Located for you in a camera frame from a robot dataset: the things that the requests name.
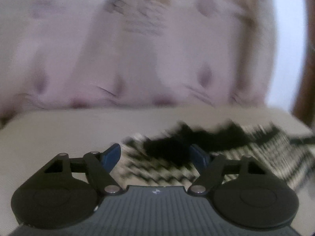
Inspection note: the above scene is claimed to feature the beige mattress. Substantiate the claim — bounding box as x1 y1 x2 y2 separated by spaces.
1 105 311 235

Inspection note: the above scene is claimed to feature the brown wooden door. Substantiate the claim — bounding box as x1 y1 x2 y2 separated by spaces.
293 0 314 129

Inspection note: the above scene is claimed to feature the black white striped knit sweater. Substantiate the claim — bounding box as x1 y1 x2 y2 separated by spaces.
110 122 314 191

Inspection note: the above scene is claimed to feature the pink floral curtain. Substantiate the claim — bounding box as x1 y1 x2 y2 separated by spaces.
1 0 275 124

